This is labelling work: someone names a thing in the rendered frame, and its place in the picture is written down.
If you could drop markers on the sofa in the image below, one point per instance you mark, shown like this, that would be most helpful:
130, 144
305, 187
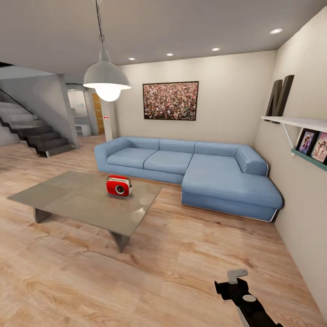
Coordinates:
222, 177

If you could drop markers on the decorative sign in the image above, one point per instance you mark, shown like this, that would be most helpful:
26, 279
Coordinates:
279, 96

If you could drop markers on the door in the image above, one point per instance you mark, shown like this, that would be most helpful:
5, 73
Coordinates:
99, 116

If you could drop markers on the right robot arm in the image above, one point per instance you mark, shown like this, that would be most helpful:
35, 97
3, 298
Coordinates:
250, 310

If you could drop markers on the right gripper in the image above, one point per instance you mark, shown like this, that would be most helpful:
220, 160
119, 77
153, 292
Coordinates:
227, 290

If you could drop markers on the coffee table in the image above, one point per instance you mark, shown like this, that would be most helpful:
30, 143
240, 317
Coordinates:
85, 198

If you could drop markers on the stairs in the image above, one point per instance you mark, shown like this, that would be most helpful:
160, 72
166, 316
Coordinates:
25, 126

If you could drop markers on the radio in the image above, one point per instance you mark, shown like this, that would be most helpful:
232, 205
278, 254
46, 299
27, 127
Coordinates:
118, 185

